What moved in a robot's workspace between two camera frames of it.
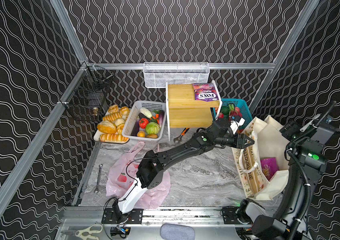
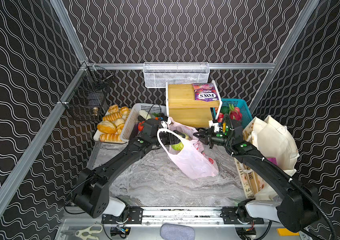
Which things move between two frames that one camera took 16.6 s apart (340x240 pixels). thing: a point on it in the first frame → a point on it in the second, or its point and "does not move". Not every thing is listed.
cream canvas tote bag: x=263 y=166 does not move
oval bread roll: x=107 y=127 does not move
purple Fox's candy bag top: x=206 y=92 does not move
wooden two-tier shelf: x=183 y=111 does not move
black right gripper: x=292 y=130 → x=209 y=139
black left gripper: x=237 y=140 → x=171 y=138
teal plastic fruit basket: x=242 y=104 does not move
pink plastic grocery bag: x=122 y=174 → x=191 y=158
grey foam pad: x=172 y=231 does not move
